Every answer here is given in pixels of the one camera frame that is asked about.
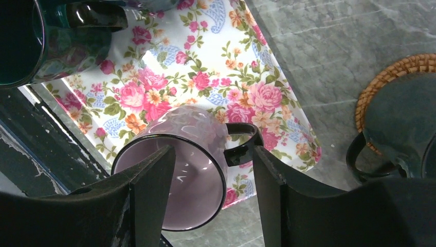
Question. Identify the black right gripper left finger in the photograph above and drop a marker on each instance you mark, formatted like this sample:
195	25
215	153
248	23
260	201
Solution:
125	209

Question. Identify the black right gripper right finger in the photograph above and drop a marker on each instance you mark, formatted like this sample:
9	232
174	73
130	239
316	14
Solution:
297	210

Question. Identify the lilac cup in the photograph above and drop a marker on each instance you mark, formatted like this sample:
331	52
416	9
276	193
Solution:
205	148

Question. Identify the grey green cup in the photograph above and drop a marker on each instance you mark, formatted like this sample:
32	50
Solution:
400	124

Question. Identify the dark blue cup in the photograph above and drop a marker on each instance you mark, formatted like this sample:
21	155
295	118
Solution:
151	5

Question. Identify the dark green cup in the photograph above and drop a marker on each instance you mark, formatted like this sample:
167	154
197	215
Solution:
48	40

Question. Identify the floral serving tray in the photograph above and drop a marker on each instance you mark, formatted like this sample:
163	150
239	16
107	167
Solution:
211	54

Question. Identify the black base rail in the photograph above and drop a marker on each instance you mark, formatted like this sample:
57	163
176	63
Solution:
40	155

